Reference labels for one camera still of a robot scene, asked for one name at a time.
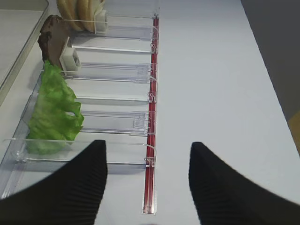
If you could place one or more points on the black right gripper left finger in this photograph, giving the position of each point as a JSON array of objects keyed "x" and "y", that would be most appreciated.
[{"x": 69, "y": 196}]

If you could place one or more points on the brown meat patty in rack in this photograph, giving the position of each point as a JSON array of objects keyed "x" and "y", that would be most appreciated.
[{"x": 53, "y": 36}]

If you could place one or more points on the clear acrylic right rack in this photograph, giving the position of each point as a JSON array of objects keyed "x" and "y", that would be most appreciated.
[{"x": 117, "y": 88}]

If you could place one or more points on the left bun in right rack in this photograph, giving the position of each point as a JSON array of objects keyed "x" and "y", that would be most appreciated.
[{"x": 68, "y": 11}]

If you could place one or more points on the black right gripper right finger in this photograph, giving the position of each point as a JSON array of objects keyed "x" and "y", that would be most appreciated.
[{"x": 223, "y": 196}]

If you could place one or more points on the bun in rack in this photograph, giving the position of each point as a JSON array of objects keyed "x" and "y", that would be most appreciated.
[
  {"x": 86, "y": 11},
  {"x": 68, "y": 11}
]

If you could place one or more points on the cream metal tray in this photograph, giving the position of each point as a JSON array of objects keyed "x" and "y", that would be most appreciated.
[{"x": 20, "y": 22}]

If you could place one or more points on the green lettuce leaf in rack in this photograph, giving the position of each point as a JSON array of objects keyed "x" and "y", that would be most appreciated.
[{"x": 57, "y": 118}]

